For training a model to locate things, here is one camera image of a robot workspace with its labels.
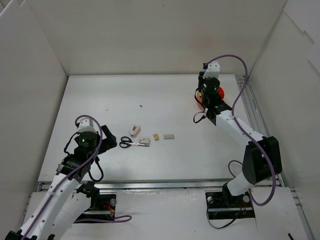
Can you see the tan eraser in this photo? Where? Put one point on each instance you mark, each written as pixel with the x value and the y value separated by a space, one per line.
pixel 156 137

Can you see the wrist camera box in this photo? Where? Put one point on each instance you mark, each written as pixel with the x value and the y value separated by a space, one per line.
pixel 86 125
pixel 211 70

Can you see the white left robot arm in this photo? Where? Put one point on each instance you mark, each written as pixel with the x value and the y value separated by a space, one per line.
pixel 67 197

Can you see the pink white mini stapler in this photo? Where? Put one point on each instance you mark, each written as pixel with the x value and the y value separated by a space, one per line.
pixel 134 130

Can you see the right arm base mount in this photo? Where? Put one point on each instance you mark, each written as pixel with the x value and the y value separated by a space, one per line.
pixel 239 207

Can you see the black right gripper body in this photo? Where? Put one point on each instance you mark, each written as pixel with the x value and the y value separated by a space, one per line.
pixel 200 81

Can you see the black handled scissors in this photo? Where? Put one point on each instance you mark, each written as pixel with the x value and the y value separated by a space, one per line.
pixel 126 142

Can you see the white staples box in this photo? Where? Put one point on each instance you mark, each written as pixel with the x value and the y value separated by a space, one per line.
pixel 145 141

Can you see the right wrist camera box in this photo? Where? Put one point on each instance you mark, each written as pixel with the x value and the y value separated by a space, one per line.
pixel 211 70

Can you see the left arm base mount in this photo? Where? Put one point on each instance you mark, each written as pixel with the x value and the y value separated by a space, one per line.
pixel 97 205

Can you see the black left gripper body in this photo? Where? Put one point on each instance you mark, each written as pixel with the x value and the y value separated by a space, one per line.
pixel 107 139

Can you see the aluminium rail frame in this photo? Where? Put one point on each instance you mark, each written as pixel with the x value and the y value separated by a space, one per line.
pixel 163 186

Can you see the orange round divided container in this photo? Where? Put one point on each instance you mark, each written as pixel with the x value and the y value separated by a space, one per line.
pixel 221 92

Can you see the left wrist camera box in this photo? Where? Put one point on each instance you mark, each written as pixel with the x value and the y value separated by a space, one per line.
pixel 86 125

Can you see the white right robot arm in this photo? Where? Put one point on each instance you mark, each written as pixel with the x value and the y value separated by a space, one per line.
pixel 262 158

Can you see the grey white eraser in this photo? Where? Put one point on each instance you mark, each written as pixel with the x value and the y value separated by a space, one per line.
pixel 168 136

